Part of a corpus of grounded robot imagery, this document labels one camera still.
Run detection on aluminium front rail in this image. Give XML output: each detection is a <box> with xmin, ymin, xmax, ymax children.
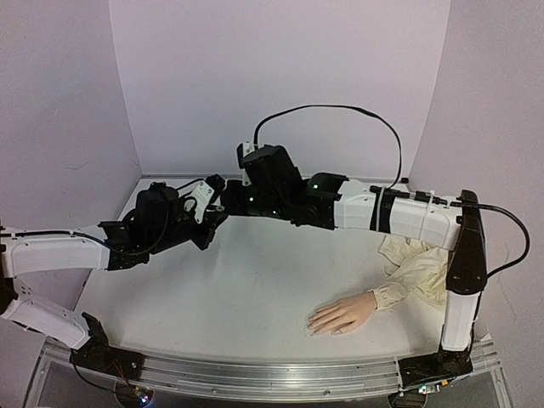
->
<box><xmin>44</xmin><ymin>340</ymin><xmax>513</xmax><ymax>407</ymax></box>

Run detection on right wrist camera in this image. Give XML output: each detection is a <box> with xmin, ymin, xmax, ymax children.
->
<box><xmin>236</xmin><ymin>141</ymin><xmax>258</xmax><ymax>187</ymax></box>

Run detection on black camera cable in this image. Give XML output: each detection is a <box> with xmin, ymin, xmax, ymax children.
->
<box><xmin>252</xmin><ymin>104</ymin><xmax>531</xmax><ymax>280</ymax></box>
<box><xmin>0</xmin><ymin>180</ymin><xmax>205</xmax><ymax>256</ymax></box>

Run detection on cream cloth sleeve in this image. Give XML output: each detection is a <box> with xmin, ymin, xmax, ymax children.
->
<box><xmin>372</xmin><ymin>235</ymin><xmax>449</xmax><ymax>310</ymax></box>

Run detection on black left camera cable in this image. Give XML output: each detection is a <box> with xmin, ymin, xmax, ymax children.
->
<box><xmin>0</xmin><ymin>180</ymin><xmax>205</xmax><ymax>256</ymax></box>

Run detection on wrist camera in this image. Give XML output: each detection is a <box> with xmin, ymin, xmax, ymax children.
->
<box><xmin>236</xmin><ymin>141</ymin><xmax>258</xmax><ymax>187</ymax></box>
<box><xmin>184</xmin><ymin>174</ymin><xmax>226</xmax><ymax>224</ymax></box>

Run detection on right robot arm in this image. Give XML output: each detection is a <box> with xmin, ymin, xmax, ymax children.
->
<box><xmin>220</xmin><ymin>144</ymin><xmax>487</xmax><ymax>352</ymax></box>

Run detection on black right camera cable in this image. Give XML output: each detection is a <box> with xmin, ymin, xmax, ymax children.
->
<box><xmin>252</xmin><ymin>104</ymin><xmax>531</xmax><ymax>280</ymax></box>

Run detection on mannequin hand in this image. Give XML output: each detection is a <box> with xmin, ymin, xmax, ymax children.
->
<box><xmin>307</xmin><ymin>292</ymin><xmax>377</xmax><ymax>336</ymax></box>

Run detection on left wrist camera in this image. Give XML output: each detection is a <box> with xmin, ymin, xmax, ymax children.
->
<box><xmin>184</xmin><ymin>174</ymin><xmax>226</xmax><ymax>224</ymax></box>

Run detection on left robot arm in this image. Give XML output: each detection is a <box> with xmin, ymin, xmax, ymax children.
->
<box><xmin>1</xmin><ymin>175</ymin><xmax>227</xmax><ymax>371</ymax></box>

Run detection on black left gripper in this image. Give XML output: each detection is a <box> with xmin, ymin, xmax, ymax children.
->
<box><xmin>150</xmin><ymin>198</ymin><xmax>226</xmax><ymax>257</ymax></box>

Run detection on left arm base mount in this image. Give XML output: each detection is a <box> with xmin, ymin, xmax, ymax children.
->
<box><xmin>70</xmin><ymin>312</ymin><xmax>145</xmax><ymax>380</ymax></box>

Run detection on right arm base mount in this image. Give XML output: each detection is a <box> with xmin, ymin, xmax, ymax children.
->
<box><xmin>399</xmin><ymin>339</ymin><xmax>473</xmax><ymax>390</ymax></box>

